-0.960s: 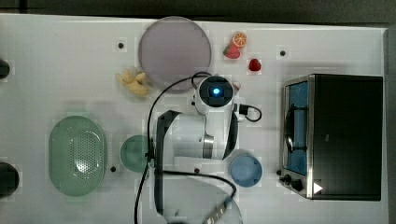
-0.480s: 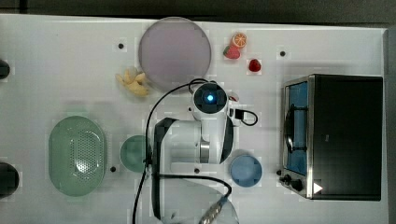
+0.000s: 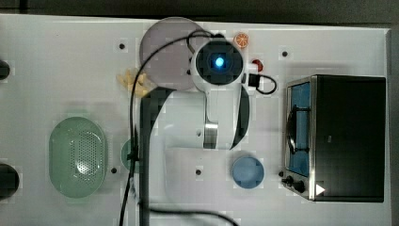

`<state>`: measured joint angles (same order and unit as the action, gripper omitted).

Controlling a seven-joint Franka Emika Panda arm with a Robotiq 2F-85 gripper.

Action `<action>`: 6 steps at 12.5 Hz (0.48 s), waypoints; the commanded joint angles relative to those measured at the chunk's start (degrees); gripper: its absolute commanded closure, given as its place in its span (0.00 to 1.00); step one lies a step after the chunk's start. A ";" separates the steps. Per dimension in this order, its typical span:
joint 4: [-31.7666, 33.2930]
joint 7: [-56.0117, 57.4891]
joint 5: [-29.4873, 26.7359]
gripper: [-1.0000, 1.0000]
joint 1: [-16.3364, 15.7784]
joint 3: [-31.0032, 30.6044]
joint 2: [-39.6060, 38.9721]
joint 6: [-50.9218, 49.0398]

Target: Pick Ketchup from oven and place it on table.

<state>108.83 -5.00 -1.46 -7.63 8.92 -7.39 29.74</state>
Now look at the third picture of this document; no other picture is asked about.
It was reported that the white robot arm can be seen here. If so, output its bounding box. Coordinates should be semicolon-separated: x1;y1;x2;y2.
137;30;254;226

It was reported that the black toaster oven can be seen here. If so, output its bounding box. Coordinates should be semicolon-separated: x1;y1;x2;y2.
279;74;387;202

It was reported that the yellow banana peel toy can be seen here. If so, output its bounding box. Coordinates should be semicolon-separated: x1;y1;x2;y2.
117;69;156;97

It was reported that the grey round plate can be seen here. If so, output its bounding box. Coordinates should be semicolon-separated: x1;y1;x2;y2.
139;17;209;90

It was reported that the blue bowl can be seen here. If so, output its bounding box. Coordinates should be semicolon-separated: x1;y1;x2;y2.
231;156;264;189

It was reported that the red strawberry toy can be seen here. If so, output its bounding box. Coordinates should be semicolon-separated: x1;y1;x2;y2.
251;59;263;72

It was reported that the green metal cup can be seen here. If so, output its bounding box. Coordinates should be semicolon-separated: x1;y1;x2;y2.
120;139;140;173

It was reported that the orange slice toy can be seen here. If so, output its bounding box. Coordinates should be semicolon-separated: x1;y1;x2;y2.
233;32;249;49

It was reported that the green oval colander basket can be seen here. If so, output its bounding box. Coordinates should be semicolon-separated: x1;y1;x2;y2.
49;117;107;199

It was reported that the black cup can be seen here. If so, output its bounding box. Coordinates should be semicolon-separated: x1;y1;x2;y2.
0;164;20;201

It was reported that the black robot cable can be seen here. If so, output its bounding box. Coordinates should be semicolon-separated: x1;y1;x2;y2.
118;28;279;226

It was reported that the black oven door handle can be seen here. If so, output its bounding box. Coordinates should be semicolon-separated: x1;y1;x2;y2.
286;105;311;154

